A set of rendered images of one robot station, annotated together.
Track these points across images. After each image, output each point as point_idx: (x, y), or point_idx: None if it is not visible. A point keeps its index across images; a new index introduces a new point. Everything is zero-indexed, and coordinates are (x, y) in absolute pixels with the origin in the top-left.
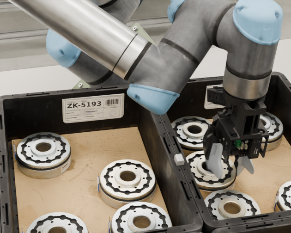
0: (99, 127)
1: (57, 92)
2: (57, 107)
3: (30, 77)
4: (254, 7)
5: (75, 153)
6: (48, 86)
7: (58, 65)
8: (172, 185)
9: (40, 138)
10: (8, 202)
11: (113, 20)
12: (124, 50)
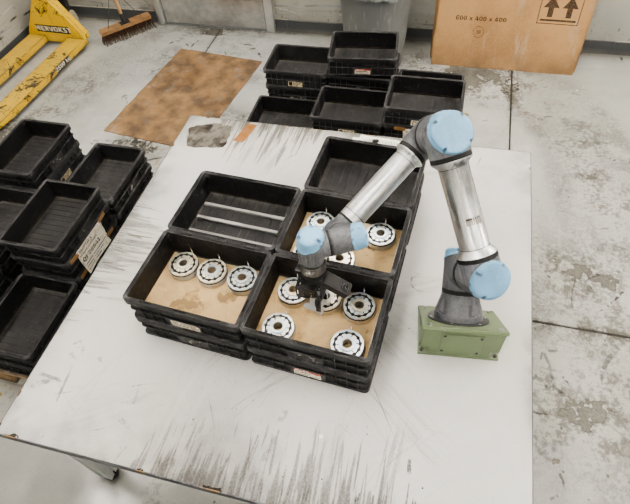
0: None
1: (403, 233)
2: None
3: (516, 291)
4: (309, 230)
5: (379, 253)
6: (500, 298)
7: (530, 313)
8: None
9: (389, 234)
10: (330, 195)
11: (361, 199)
12: (345, 206)
